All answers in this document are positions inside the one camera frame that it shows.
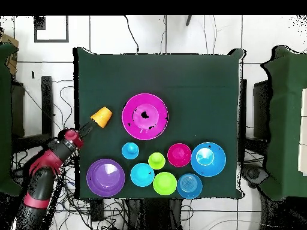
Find orange cup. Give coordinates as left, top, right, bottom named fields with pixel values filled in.
left=90, top=106, right=113, bottom=129

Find large pink bowl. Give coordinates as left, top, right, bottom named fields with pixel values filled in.
left=121, top=92, right=169, bottom=141

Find large purple bowl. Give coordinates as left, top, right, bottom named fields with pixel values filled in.
left=86, top=158, right=126, bottom=198

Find small cyan bowl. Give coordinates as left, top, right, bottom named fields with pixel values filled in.
left=130, top=162, right=155, bottom=187

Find blue cup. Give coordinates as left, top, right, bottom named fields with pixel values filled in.
left=121, top=142, right=140, bottom=161

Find green cloth side table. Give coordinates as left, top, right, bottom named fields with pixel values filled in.
left=260, top=45, right=307, bottom=201
left=0, top=42, right=23, bottom=196

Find green cup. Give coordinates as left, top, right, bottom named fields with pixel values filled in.
left=148, top=152, right=167, bottom=170

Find small green bowl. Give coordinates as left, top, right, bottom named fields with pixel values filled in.
left=152, top=171, right=177, bottom=196

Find small red bowl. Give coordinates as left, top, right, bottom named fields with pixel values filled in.
left=167, top=143, right=192, bottom=168

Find small blue bowl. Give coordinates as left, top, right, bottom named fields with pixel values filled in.
left=176, top=172, right=203, bottom=200

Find cardboard box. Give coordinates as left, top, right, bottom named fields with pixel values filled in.
left=0, top=33, right=19, bottom=75

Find dark green tablecloth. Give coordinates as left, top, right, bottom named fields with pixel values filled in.
left=73, top=47, right=245, bottom=200

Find large blue bowl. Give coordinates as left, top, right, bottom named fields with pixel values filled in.
left=190, top=141, right=227, bottom=177

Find dark grey machine base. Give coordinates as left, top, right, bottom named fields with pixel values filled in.
left=242, top=164, right=269, bottom=186

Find white stacked boxes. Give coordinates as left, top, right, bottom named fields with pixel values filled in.
left=297, top=87, right=307, bottom=177

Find black metal frame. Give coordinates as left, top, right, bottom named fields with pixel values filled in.
left=252, top=80, right=273, bottom=140
left=11, top=75, right=55, bottom=162

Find tangle of floor cables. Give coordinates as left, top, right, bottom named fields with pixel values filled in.
left=10, top=84, right=125, bottom=230

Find black floor cable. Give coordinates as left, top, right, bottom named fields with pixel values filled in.
left=124, top=15, right=140, bottom=54

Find black pedestal column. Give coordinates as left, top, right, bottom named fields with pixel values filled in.
left=124, top=198, right=183, bottom=230

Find black floor marker frame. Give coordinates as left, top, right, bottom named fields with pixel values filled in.
left=34, top=16, right=70, bottom=43

